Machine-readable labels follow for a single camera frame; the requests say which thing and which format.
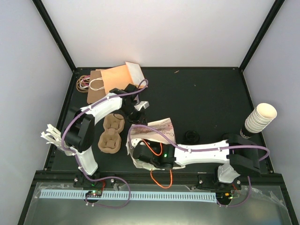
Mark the printed white paper bag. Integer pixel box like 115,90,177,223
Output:
126,118,178,189

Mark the brown pulp cup carrier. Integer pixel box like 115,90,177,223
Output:
98,113,125,154

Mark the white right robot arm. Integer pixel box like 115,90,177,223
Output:
130,134,268,189

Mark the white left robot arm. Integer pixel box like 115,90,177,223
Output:
61,84,149,187

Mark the orange kraft paper bag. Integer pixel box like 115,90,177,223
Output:
100,62,144,94

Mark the brown kraft paper bag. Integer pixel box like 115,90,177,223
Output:
77,70,138,104

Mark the stack of paper cups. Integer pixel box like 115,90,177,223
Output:
240,103,278,139

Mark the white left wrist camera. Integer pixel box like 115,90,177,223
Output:
134,101,149,111

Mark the white slotted cable rail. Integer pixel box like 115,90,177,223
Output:
39,189,217,203

